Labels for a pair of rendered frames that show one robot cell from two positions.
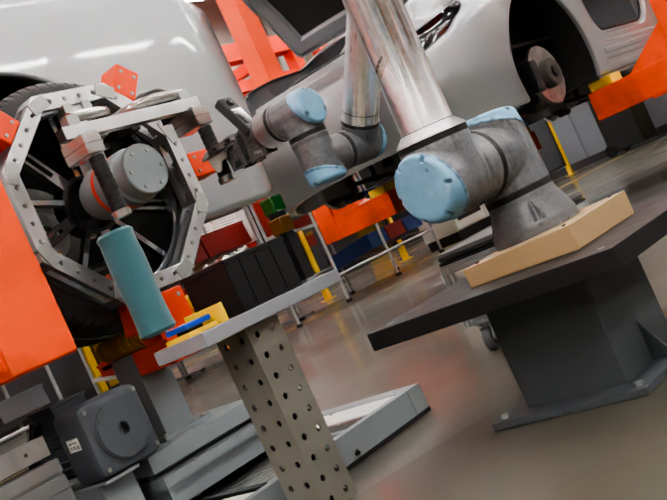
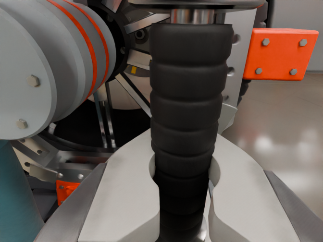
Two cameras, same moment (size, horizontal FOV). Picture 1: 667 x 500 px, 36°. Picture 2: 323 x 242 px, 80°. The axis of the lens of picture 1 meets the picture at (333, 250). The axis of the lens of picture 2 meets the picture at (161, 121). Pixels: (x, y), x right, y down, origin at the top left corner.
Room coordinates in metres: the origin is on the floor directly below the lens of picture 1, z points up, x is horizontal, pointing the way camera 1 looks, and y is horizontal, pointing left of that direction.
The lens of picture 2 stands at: (2.42, 0.10, 0.90)
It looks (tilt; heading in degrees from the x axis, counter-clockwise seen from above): 28 degrees down; 51
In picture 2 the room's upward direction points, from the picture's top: 1 degrees clockwise
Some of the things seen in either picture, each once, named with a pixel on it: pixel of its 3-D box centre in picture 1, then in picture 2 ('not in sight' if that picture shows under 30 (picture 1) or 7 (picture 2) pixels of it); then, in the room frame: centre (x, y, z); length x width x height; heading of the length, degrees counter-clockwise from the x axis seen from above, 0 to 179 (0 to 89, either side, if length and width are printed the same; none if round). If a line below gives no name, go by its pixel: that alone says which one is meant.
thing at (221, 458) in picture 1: (200, 459); not in sight; (2.66, 0.55, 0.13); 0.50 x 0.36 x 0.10; 138
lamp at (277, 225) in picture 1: (281, 225); not in sight; (2.31, 0.08, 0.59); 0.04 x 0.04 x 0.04; 48
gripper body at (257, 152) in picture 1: (249, 144); not in sight; (2.41, 0.08, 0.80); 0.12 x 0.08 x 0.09; 48
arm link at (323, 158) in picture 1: (322, 157); not in sight; (2.30, -0.06, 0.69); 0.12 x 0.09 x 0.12; 131
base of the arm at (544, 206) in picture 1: (527, 210); not in sight; (2.15, -0.41, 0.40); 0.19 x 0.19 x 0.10
